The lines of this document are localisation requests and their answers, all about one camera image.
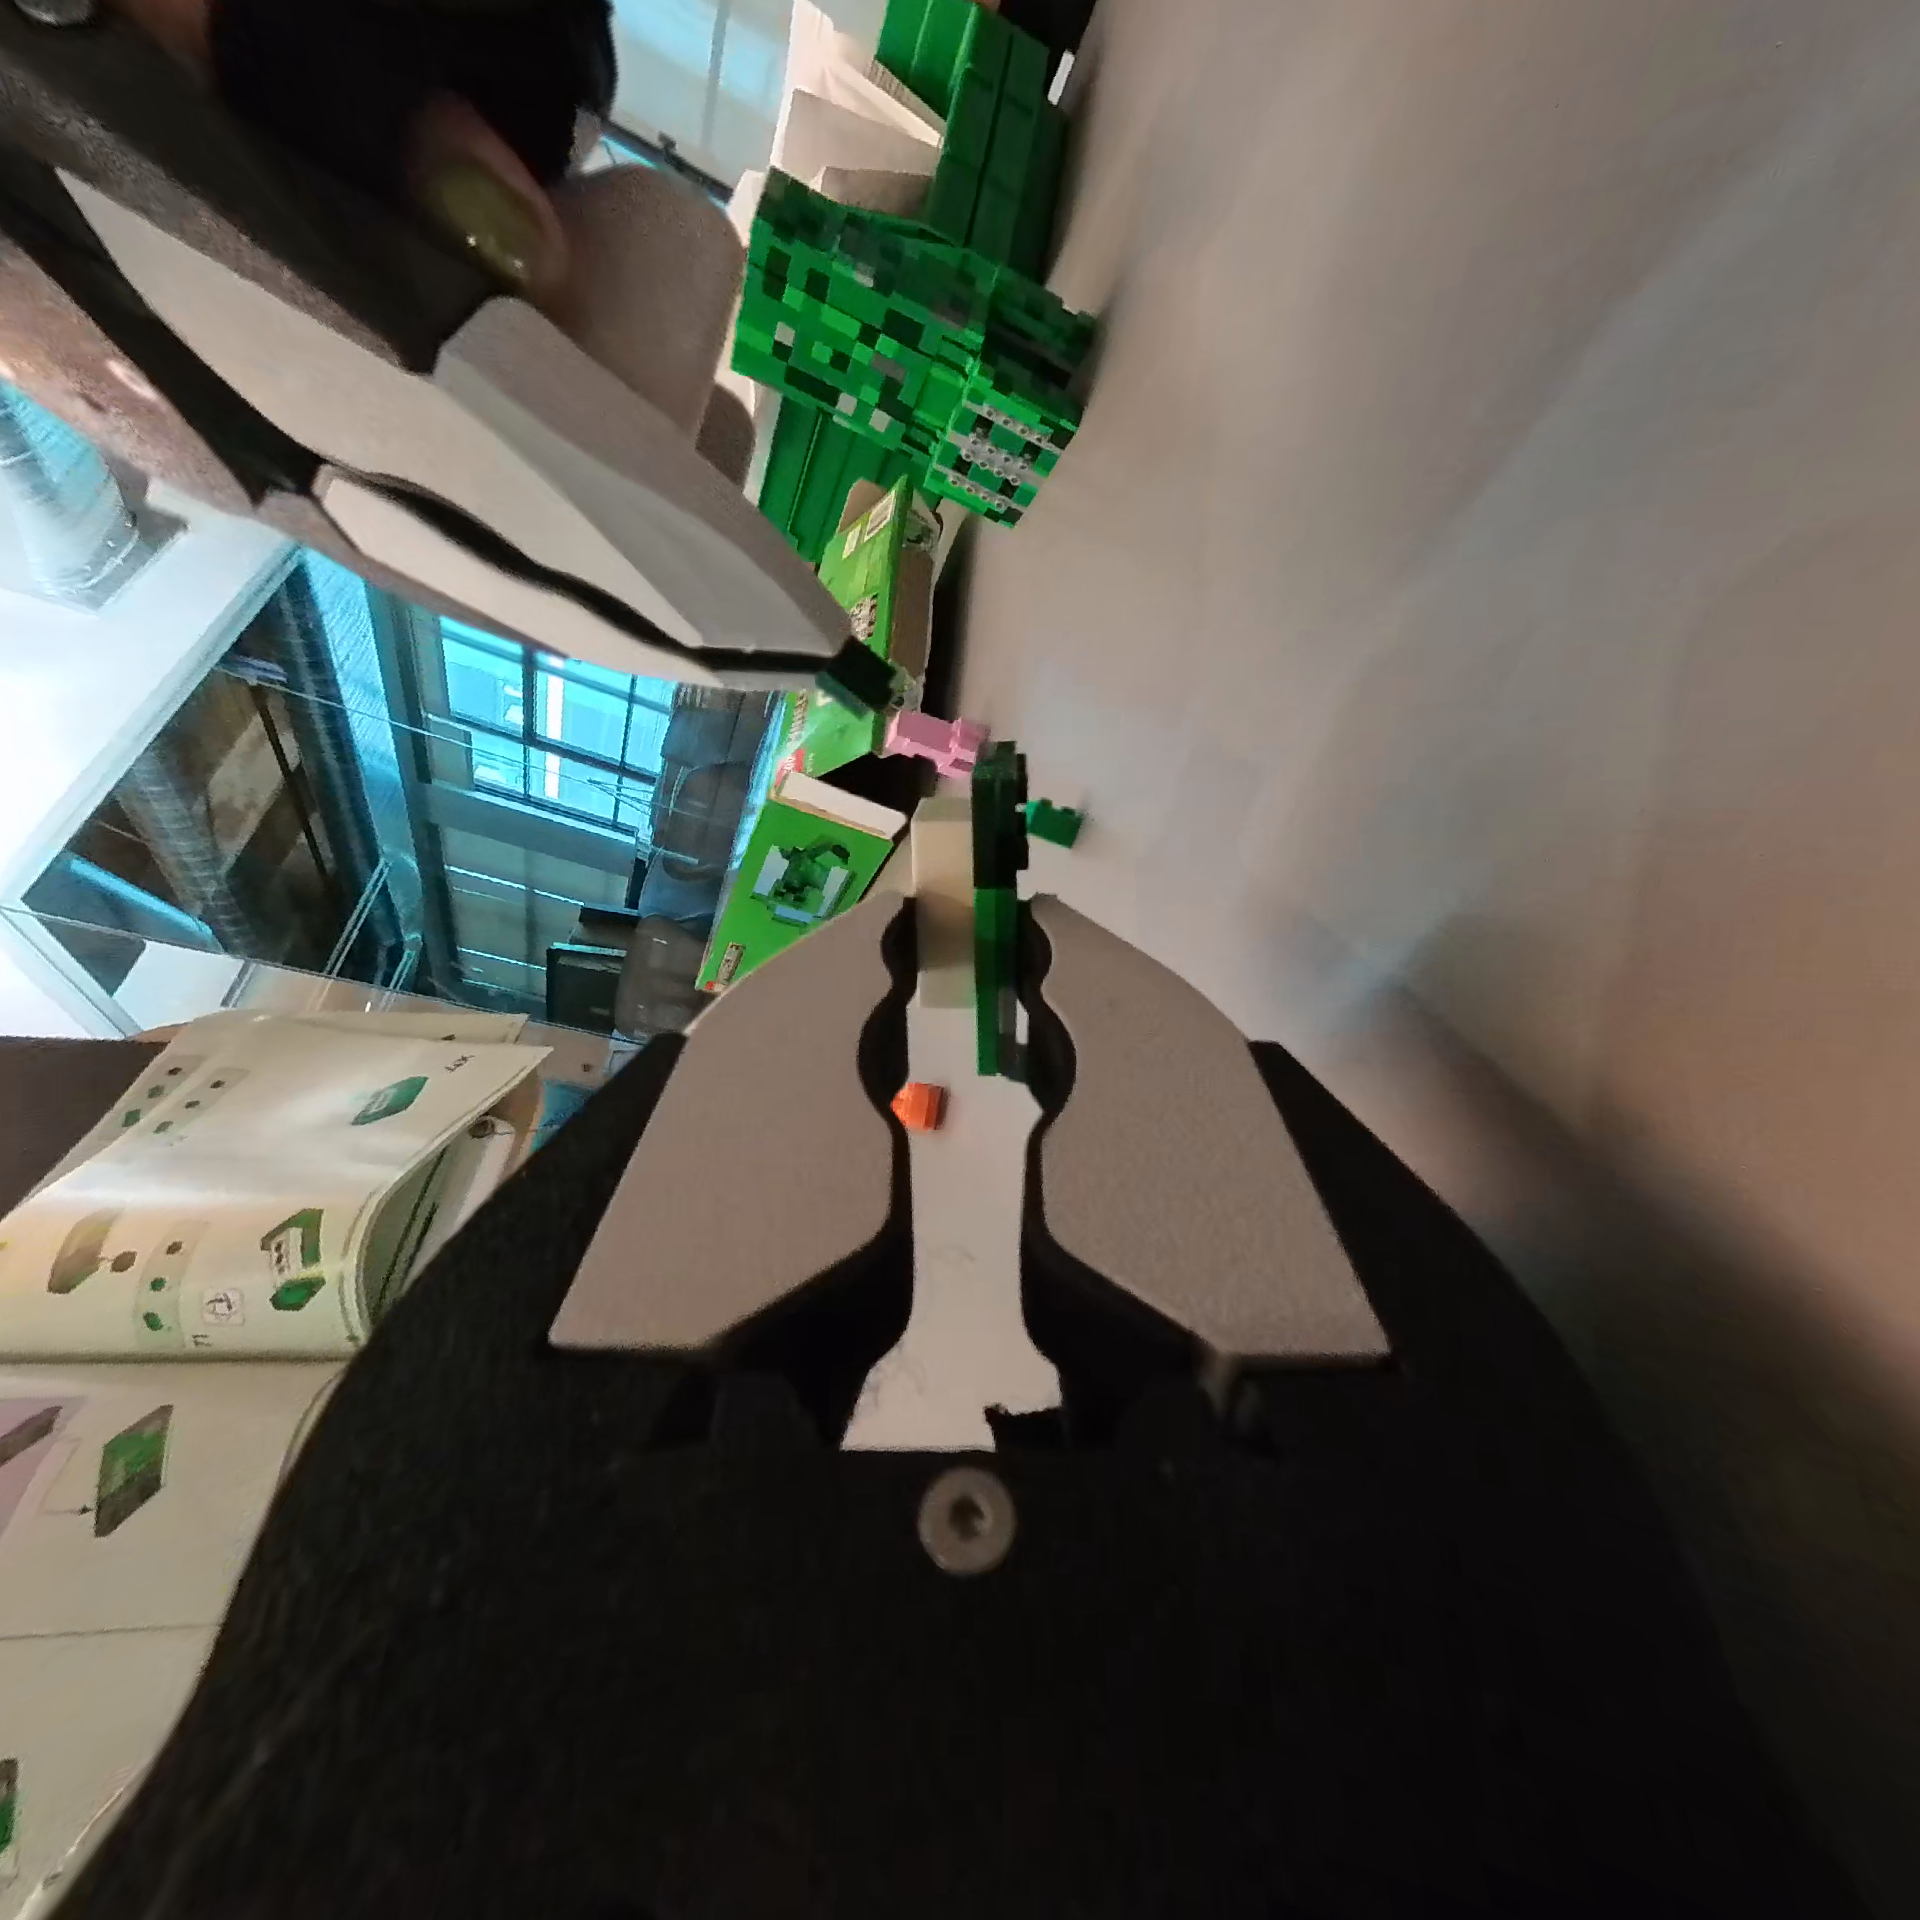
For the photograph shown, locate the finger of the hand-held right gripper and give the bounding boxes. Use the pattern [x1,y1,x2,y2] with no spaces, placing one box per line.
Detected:
[310,472,784,698]
[54,169,856,662]

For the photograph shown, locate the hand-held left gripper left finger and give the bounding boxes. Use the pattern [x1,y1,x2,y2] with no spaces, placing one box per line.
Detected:
[543,885,920,1364]

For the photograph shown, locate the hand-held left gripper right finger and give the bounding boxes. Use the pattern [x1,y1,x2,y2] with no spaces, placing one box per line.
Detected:
[1018,885,1390,1366]

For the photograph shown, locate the green white lego assembly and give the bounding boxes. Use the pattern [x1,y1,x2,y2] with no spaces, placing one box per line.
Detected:
[900,734,1036,1084]

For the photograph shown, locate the green lego set box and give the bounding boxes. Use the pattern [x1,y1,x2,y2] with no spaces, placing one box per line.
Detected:
[699,769,914,990]
[818,483,941,758]

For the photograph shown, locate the green lego creeper model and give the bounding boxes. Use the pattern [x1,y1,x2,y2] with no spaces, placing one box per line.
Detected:
[717,169,1103,526]

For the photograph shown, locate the pink lego pig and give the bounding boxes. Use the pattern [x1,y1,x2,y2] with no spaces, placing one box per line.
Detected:
[890,703,993,790]

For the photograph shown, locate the lego instruction booklet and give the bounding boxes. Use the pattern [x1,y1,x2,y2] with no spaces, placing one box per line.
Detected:
[0,1010,552,1896]

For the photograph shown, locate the large green lego structure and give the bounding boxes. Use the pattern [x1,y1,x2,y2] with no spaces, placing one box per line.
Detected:
[752,0,1077,569]

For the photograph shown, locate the person's right hand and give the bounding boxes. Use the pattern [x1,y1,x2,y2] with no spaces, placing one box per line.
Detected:
[403,86,577,297]

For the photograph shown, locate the large gridded window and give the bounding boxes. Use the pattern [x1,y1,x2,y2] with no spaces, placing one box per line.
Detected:
[420,611,685,843]

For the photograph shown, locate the crumpled white paper bags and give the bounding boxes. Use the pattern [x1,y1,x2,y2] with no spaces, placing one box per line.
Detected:
[725,0,955,226]

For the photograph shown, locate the silver ventilation duct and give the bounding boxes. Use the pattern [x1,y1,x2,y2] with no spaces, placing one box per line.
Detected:
[0,382,191,611]

